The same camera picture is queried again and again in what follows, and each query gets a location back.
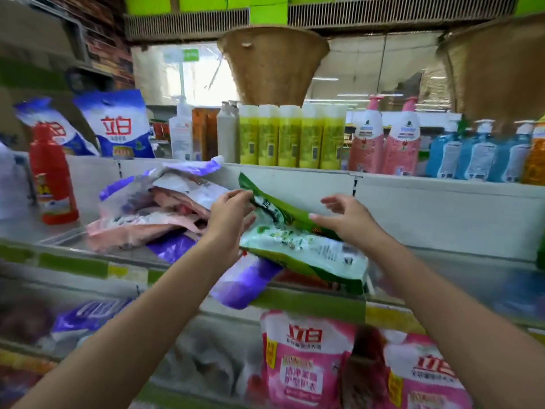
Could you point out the pink white detergent pouch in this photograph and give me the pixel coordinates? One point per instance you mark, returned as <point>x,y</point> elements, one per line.
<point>425,374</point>
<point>304,362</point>

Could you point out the blue white detergent bag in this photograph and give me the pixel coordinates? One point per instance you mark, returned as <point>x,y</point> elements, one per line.
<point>51,121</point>
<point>119,123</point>

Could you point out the person's right thumb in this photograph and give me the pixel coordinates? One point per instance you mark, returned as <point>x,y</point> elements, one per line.
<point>321,220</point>

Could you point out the white tall bottle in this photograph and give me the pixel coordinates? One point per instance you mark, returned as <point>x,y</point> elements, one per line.
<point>226,136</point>

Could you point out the white pump bottle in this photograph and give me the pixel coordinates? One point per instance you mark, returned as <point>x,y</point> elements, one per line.
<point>181,136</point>

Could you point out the woven brown basket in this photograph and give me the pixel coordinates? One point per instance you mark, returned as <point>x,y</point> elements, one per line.
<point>272,65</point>
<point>498,70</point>

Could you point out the person's left thumb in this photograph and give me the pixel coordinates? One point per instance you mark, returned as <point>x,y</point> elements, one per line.
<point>249,223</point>

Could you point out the green white refill pouch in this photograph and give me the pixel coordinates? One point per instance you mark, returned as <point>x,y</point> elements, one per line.
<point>298,247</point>

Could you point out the person's right forearm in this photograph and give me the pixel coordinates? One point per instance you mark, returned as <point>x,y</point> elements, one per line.
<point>460,332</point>

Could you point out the pink pump bottle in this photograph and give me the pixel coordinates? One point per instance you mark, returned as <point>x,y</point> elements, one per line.
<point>401,146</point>
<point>366,144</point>

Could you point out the white purple crumpled pouch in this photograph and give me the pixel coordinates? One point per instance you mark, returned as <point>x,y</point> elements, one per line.
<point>179,183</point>

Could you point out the red plastic bottle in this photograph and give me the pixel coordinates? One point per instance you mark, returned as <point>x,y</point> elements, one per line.
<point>53,178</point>

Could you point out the purple refill pouch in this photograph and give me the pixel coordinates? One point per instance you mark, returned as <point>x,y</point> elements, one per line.
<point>242,283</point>

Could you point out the metal vent grille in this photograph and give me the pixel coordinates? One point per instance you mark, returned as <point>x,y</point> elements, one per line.
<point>383,12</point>

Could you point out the person's left forearm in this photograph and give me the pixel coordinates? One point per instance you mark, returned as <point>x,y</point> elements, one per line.
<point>127,336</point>

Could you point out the orange yellow bottle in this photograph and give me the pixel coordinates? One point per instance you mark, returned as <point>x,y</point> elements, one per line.
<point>535,161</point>

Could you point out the person's left hand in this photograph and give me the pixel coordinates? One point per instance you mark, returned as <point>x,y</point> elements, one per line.
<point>223,227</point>

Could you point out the white metal store shelf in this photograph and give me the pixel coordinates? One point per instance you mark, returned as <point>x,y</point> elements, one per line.
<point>447,217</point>

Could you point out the person's right hand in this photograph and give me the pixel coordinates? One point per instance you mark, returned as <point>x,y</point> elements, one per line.
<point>355,223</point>

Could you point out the pink crumpled refill pouch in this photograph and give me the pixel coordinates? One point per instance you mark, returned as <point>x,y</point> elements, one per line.
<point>136,227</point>

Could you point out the dark red pouch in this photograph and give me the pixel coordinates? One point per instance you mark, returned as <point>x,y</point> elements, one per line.
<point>364,370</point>

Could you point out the white plastic bag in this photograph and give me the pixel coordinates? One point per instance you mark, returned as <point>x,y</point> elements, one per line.
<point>12,183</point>

